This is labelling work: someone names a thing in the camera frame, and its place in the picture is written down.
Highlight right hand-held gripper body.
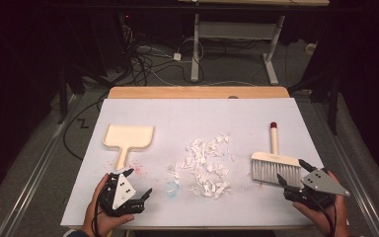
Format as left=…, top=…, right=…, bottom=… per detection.
left=283, top=168, right=350, bottom=211

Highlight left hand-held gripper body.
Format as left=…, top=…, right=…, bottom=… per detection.
left=99, top=173, right=145, bottom=217

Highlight cream brush with red-tipped handle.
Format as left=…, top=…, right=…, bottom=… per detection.
left=250, top=121, right=303, bottom=189

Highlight pile of white paper scraps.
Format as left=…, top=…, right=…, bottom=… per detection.
left=167, top=131, right=237, bottom=200

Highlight person's left hand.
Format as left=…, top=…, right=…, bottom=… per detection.
left=82, top=173, right=135, bottom=237

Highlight person's right hand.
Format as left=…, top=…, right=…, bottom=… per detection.
left=292, top=171, right=350, bottom=237

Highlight scattered red crumbs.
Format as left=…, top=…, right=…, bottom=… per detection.
left=103, top=159, right=147, bottom=176

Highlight cream plastic dustpan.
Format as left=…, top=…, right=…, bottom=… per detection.
left=102, top=123, right=155, bottom=172

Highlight white board table cover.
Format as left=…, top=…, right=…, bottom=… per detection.
left=59, top=98, right=347, bottom=229

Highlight wooden table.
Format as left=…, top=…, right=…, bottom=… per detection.
left=66, top=86, right=315, bottom=231

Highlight right hand-held gripper cable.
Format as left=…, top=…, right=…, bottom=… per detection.
left=307, top=194, right=338, bottom=237

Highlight hand-held gripper cable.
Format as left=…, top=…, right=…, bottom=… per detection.
left=91, top=184, right=112, bottom=237
left=307, top=194, right=338, bottom=237

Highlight metal floor rail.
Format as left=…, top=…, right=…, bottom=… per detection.
left=0, top=94, right=77, bottom=237
left=309, top=98, right=379, bottom=237

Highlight left hand-held gripper cable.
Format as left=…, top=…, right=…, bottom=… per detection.
left=91, top=184, right=112, bottom=237

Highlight black floor cable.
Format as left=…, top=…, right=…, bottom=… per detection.
left=62, top=93, right=111, bottom=162

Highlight bundle of floor cables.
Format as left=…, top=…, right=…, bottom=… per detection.
left=119, top=24, right=208, bottom=87

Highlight white metal desk frame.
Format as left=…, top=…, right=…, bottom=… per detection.
left=177, top=0, right=331, bottom=86

